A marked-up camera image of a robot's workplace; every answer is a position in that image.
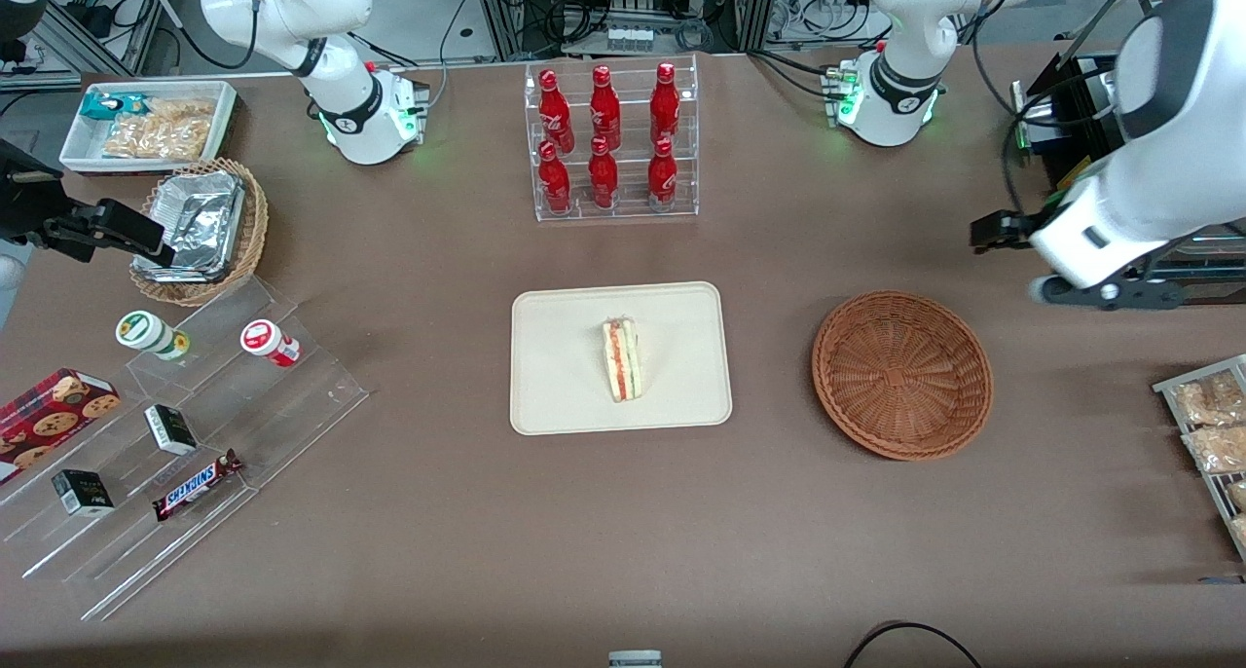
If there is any snickers chocolate bar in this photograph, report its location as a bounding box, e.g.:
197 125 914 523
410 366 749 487
152 448 245 523

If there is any teal snack packet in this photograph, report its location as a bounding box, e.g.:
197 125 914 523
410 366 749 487
79 93 149 123

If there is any aluminium frame rack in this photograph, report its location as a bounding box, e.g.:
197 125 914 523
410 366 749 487
465 0 782 62

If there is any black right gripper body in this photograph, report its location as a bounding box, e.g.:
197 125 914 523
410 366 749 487
0 140 71 248

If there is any black food warmer machine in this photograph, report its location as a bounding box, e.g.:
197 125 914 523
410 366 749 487
1010 0 1246 307

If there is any tray of packaged snacks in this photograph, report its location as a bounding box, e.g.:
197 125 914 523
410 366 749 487
1153 353 1246 563

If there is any aluminium foil container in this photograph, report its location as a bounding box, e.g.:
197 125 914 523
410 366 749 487
133 169 245 282

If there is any small tan wicker basket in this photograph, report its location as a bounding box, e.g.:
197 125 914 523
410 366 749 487
128 158 270 308

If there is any red cookie box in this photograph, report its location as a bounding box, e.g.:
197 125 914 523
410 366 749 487
0 367 122 485

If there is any white rectangular snack bin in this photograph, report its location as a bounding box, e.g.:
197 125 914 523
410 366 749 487
58 80 240 175

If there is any large brown wicker basket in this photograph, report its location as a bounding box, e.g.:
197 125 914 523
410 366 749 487
812 290 994 462

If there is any clear acrylic step display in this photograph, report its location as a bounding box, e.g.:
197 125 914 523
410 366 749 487
0 276 370 623

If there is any green lid jar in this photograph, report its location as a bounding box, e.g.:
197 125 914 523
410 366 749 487
115 310 192 363

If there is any black cable loop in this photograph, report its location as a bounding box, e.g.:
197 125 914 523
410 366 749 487
841 620 984 668

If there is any small black box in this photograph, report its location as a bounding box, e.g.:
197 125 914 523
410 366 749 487
51 468 116 518
143 403 200 457

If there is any beige plastic tray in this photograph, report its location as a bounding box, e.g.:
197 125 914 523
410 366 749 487
510 281 733 436

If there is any red soda bottle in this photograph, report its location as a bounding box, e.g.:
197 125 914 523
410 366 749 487
649 62 681 146
537 141 572 214
589 65 622 152
538 69 576 155
646 138 678 212
588 136 620 210

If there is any clear acrylic bottle rack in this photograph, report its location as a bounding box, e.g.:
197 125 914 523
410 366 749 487
524 54 700 223

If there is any triangular sandwich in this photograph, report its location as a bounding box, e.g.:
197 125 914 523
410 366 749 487
601 317 644 404

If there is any red lid jar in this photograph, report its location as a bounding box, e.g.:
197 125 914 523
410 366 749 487
239 318 302 369

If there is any clear bag of chips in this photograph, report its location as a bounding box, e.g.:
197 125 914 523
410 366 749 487
101 97 217 161

